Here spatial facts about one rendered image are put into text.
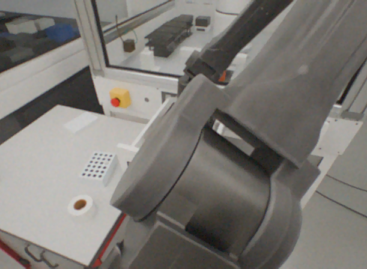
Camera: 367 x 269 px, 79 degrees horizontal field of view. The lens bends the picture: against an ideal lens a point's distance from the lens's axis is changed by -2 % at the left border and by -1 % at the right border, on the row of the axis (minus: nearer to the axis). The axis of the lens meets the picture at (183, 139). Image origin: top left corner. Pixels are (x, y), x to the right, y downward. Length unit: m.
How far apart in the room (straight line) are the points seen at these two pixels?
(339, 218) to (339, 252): 0.24
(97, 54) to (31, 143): 0.45
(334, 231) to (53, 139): 1.68
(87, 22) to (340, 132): 0.97
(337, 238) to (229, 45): 1.51
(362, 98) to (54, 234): 0.97
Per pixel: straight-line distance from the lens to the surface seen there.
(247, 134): 0.17
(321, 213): 1.84
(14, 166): 1.03
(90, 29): 0.98
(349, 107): 0.87
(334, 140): 0.94
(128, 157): 0.68
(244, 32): 0.45
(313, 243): 1.69
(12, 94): 1.25
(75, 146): 0.99
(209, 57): 0.51
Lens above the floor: 1.37
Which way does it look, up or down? 41 degrees down
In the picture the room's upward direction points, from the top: straight up
